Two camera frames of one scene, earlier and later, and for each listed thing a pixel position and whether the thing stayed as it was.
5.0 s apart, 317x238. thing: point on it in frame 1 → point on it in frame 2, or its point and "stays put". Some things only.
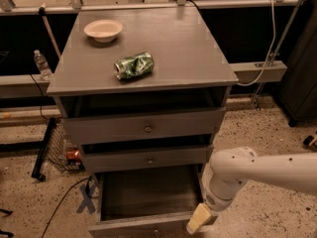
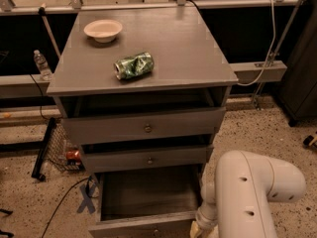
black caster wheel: x=308 y=140 stays put
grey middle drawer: x=111 y=158 stays put
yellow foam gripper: x=216 y=200 → x=205 y=220
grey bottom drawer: x=147 y=203 stays put
